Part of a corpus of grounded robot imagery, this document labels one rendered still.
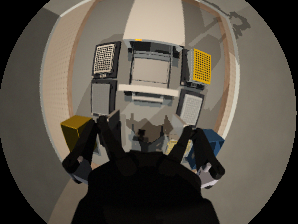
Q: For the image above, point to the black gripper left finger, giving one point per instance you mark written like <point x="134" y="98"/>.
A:
<point x="77" y="163"/>

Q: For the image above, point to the dark blue bin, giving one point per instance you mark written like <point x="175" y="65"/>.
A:
<point x="216" y="142"/>

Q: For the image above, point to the white multi-well plate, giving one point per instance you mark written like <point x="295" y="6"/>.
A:
<point x="107" y="59"/>
<point x="189" y="112"/>

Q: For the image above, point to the grey bench mat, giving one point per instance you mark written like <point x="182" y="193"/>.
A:
<point x="107" y="23"/>

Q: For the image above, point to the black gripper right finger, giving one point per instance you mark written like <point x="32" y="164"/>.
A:
<point x="208" y="167"/>

